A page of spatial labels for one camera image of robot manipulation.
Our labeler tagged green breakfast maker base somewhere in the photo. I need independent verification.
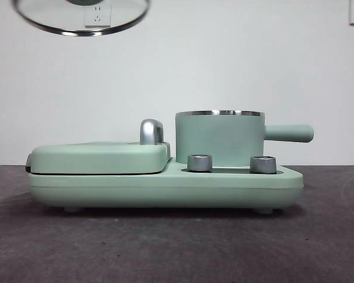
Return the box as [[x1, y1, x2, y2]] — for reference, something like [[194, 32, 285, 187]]
[[28, 157, 304, 213]]

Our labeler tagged glass lid with green knob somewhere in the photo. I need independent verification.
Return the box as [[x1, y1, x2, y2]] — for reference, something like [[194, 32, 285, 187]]
[[11, 0, 151, 37]]

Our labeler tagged green griddle cover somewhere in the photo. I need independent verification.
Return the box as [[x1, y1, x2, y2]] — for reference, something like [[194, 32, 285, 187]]
[[25, 141, 172, 175]]

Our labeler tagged silver griddle cover handle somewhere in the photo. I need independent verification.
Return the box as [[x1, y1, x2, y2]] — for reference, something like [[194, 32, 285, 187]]
[[140, 119, 165, 146]]

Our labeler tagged silver control knob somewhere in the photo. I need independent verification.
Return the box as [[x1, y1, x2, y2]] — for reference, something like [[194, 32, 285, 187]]
[[187, 154, 214, 172], [250, 155, 277, 175]]

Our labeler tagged green pot with handle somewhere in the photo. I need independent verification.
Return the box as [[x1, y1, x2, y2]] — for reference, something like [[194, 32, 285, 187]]
[[175, 109, 315, 166]]

